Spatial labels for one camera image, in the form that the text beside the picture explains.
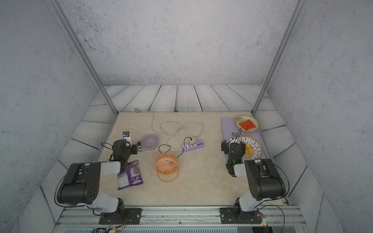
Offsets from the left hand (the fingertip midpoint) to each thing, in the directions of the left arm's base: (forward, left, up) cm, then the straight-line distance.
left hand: (134, 140), depth 95 cm
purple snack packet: (-21, -2, -5) cm, 22 cm away
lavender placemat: (+18, -66, -9) cm, 69 cm away
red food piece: (+15, -78, -3) cm, 80 cm away
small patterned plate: (+22, -77, -5) cm, 80 cm away
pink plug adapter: (0, -38, -2) cm, 38 cm away
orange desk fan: (-19, -23, 0) cm, 29 cm away
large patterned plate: (-5, -77, -5) cm, 77 cm away
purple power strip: (-1, -42, -5) cm, 42 cm away
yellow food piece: (-7, -73, -3) cm, 73 cm away
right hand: (-2, -64, +2) cm, 64 cm away
